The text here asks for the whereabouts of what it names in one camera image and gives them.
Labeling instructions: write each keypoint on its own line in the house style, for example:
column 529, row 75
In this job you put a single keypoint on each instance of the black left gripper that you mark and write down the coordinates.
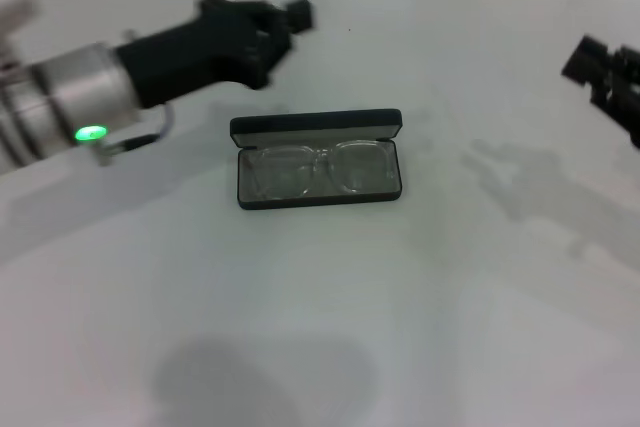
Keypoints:
column 210, row 47

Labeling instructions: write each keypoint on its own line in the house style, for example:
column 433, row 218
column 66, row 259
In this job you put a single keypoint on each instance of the clear white glasses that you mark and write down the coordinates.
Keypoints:
column 325, row 159

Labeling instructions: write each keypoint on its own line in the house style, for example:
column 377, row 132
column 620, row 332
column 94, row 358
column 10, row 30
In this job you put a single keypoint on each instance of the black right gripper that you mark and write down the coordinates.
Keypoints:
column 625, row 92

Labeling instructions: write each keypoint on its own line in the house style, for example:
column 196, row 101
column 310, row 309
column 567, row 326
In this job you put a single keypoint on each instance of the black glasses case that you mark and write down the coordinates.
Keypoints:
column 315, row 119

